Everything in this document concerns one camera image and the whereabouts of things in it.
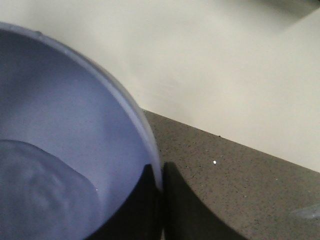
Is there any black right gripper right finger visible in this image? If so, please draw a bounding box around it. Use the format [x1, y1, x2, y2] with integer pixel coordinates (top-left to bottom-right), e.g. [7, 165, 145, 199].
[163, 162, 245, 240]

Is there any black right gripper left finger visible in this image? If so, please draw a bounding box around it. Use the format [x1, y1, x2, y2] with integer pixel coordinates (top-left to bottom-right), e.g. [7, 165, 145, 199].
[87, 164, 163, 240]

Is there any blue ceramic bowl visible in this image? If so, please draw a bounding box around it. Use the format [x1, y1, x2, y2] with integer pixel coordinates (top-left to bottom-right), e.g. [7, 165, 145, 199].
[0, 23, 162, 240]

